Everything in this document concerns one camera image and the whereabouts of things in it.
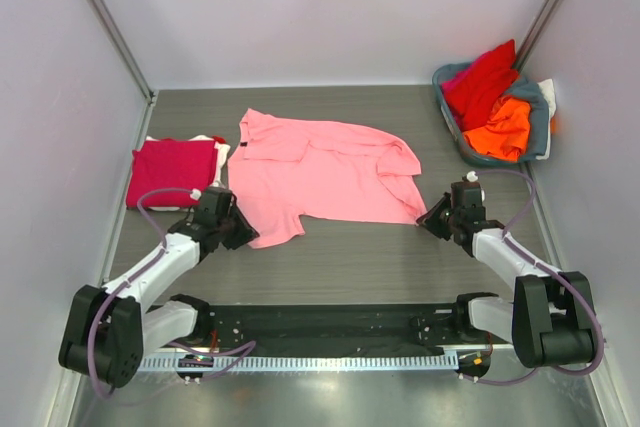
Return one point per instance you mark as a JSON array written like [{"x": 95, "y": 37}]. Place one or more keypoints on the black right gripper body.
[{"x": 439, "y": 219}]

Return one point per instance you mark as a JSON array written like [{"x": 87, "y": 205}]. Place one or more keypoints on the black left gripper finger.
[
  {"x": 233, "y": 243},
  {"x": 239, "y": 225}
]

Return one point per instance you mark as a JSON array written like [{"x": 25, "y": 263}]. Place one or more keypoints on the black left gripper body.
[{"x": 220, "y": 226}]

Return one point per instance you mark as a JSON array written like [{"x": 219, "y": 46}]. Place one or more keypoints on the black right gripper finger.
[
  {"x": 442, "y": 207},
  {"x": 436, "y": 222}
]

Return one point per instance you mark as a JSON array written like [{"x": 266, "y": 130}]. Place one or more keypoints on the pink t shirt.
[{"x": 285, "y": 169}]

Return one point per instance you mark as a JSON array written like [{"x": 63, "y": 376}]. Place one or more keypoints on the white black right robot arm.
[{"x": 550, "y": 321}]

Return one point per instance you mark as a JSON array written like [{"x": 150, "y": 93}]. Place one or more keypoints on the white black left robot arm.
[{"x": 111, "y": 328}]

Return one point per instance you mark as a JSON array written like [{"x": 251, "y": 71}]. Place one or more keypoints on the folded crimson t shirt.
[{"x": 165, "y": 164}]

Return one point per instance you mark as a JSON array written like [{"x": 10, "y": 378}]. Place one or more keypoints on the orange t shirt in basket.
[{"x": 505, "y": 135}]

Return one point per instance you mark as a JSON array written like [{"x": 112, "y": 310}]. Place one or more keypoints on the grey blue t shirt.
[{"x": 539, "y": 142}]

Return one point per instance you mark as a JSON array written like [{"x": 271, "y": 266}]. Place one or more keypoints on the red t shirt in basket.
[{"x": 472, "y": 92}]

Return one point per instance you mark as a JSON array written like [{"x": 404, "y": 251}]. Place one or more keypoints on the teal laundry basket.
[{"x": 441, "y": 75}]

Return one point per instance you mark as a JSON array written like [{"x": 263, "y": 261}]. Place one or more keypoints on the white cloth in basket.
[{"x": 548, "y": 91}]

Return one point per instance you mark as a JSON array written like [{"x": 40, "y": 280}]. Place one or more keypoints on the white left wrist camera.
[{"x": 196, "y": 194}]

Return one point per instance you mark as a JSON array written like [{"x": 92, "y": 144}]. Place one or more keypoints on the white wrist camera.
[
  {"x": 196, "y": 194},
  {"x": 471, "y": 177}
]

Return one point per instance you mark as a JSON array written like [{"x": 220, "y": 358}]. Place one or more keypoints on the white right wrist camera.
[{"x": 471, "y": 177}]

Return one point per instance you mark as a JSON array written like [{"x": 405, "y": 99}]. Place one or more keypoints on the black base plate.
[{"x": 338, "y": 331}]

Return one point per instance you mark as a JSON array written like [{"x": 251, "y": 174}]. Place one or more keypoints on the slotted cable duct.
[{"x": 180, "y": 362}]

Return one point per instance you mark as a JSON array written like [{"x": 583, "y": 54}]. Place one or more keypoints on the left aluminium frame post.
[{"x": 121, "y": 47}]

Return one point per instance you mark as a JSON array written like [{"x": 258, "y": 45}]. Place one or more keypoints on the aluminium frame post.
[
  {"x": 552, "y": 2},
  {"x": 121, "y": 47}
]

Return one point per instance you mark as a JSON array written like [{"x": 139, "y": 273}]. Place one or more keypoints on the right aluminium frame post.
[{"x": 552, "y": 2}]

